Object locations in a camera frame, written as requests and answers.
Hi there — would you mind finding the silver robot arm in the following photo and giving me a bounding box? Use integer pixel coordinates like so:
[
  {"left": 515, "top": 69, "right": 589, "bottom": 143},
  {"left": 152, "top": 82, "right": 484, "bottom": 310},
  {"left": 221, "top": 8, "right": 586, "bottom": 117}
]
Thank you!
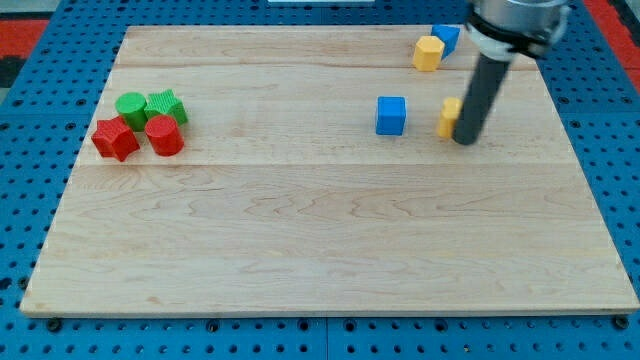
[{"left": 465, "top": 0, "right": 571, "bottom": 62}]

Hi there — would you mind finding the blue cube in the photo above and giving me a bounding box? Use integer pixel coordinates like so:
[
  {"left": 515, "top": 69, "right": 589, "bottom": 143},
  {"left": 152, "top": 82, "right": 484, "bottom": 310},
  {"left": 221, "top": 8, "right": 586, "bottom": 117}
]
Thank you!
[{"left": 375, "top": 96, "right": 407, "bottom": 136}]

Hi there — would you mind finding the light wooden board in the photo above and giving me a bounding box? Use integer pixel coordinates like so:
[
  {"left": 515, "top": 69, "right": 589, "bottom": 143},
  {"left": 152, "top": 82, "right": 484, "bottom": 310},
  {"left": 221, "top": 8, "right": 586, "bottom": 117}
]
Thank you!
[{"left": 21, "top": 26, "right": 639, "bottom": 318}]

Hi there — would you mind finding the yellow block behind rod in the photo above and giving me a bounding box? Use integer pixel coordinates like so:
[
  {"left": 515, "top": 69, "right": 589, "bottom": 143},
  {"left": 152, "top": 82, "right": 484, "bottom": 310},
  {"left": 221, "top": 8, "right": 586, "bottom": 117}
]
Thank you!
[{"left": 436, "top": 97, "right": 463, "bottom": 139}]

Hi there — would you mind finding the red cylinder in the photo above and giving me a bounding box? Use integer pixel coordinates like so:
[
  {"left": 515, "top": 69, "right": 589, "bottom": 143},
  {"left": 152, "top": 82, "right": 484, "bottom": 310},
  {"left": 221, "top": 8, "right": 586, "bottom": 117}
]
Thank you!
[{"left": 144, "top": 115, "right": 184, "bottom": 157}]

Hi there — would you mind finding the yellow hexagon block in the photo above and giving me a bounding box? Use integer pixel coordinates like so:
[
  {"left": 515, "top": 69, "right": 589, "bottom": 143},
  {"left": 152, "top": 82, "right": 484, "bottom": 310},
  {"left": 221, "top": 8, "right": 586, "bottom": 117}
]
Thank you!
[{"left": 412, "top": 36, "right": 445, "bottom": 72}]

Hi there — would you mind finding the green star block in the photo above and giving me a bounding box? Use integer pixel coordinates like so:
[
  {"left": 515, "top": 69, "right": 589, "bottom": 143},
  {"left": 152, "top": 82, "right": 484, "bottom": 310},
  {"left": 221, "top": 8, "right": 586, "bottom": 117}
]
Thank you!
[{"left": 144, "top": 89, "right": 188, "bottom": 125}]

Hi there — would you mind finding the blue wedge block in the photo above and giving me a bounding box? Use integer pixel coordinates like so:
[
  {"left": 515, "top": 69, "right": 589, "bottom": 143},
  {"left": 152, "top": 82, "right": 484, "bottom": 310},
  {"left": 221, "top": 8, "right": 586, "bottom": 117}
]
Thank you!
[{"left": 431, "top": 25, "right": 460, "bottom": 59}]

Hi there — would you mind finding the dark grey pointer rod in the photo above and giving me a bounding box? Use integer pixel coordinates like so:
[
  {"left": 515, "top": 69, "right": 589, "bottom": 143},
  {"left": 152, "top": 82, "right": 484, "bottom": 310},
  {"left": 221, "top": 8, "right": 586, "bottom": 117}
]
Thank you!
[{"left": 452, "top": 54, "right": 511, "bottom": 146}]

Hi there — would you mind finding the green cylinder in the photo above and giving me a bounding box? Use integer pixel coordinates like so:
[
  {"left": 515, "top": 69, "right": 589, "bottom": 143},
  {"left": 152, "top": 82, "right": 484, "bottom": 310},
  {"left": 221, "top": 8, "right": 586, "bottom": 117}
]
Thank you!
[{"left": 115, "top": 92, "right": 147, "bottom": 132}]

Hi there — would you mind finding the red star block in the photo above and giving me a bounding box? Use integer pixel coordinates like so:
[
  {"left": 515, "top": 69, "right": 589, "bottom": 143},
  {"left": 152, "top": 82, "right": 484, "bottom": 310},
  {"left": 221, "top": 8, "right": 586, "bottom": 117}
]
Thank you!
[{"left": 91, "top": 116, "right": 140, "bottom": 162}]

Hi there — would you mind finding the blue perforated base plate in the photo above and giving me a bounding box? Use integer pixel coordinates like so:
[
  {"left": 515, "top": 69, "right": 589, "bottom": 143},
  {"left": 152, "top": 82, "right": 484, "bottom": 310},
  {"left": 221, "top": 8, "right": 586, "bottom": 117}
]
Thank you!
[{"left": 1, "top": 1, "right": 639, "bottom": 359}]

